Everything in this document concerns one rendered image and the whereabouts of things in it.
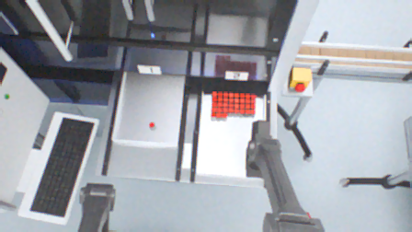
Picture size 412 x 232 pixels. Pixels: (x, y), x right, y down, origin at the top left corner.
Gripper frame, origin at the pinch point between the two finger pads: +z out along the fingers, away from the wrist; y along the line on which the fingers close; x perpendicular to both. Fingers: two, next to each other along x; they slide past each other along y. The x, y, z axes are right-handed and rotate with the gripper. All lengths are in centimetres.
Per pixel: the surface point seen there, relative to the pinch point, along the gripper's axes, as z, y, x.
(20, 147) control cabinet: 17, 6, 90
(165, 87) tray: 20, 37, 36
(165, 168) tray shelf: 19.7, 2.1, 32.4
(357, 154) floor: 110, 41, -74
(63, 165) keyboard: 24, 2, 74
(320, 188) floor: 109, 17, -50
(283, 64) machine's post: -4.2, 37.7, -9.0
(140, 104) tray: 20, 28, 46
